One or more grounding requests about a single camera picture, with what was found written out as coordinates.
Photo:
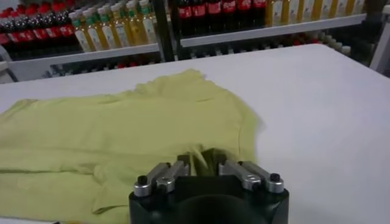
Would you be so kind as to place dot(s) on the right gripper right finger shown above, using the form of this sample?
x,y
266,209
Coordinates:
x,y
243,173

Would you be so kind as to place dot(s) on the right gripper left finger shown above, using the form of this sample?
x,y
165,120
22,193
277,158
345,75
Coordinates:
x,y
166,176

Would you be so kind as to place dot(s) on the light green T-shirt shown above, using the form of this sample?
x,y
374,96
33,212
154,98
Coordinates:
x,y
122,121

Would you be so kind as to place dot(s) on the white beverage display shelf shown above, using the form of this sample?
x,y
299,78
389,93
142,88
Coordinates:
x,y
45,65
213,40

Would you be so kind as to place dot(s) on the yellow juice bottle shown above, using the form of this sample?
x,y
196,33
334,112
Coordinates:
x,y
339,6
356,4
81,38
323,7
122,32
307,9
136,30
149,29
109,35
95,36
274,12
291,10

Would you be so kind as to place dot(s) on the red cap cola bottle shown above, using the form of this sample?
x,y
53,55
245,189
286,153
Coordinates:
x,y
214,8
259,3
54,31
199,10
229,6
27,35
67,30
186,12
3,38
40,33
14,36
244,4

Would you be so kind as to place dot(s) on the black cabinet post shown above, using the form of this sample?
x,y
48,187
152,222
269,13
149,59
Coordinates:
x,y
164,27

